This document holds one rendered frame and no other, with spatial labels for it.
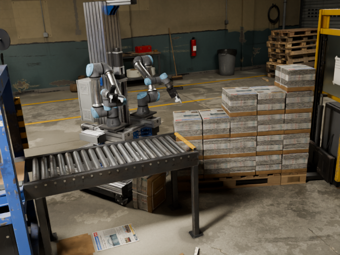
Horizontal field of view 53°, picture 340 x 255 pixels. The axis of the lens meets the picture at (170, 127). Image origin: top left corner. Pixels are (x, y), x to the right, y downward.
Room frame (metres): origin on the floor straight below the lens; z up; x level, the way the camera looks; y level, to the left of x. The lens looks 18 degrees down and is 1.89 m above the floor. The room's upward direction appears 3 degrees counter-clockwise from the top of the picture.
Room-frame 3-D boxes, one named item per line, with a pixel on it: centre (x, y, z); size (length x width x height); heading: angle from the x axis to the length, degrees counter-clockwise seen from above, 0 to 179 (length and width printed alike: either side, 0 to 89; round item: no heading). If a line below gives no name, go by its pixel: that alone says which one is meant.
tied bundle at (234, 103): (3.60, -0.75, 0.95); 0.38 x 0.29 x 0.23; 4
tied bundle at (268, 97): (3.61, -1.05, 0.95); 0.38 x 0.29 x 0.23; 2
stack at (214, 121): (3.59, -0.62, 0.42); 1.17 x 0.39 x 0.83; 92
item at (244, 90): (3.60, -0.76, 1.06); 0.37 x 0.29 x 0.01; 4
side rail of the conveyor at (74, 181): (2.39, 0.41, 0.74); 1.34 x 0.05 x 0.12; 110
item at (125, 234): (2.62, 0.54, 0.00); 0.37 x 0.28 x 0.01; 110
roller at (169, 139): (2.82, -0.05, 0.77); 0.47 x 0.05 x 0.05; 20
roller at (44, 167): (2.44, 0.99, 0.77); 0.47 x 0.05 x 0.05; 20
